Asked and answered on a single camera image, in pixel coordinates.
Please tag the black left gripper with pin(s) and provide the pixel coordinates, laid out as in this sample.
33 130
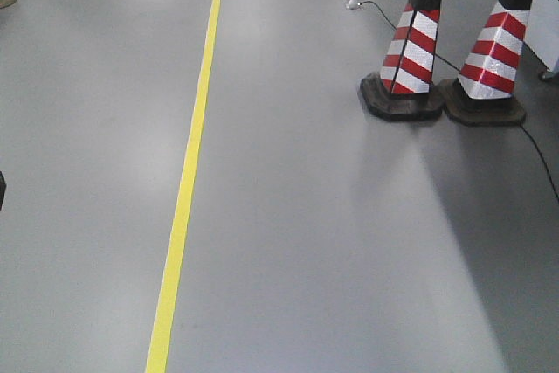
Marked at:
2 189

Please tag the left striped traffic cone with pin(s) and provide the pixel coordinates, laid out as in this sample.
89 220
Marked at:
402 90

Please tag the striped traffic cone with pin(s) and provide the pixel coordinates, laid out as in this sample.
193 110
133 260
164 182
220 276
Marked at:
402 90
483 92

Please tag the right striped traffic cone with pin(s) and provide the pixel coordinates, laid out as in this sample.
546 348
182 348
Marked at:
483 92

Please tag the white panel with rail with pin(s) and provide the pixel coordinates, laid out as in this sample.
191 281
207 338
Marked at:
542 37

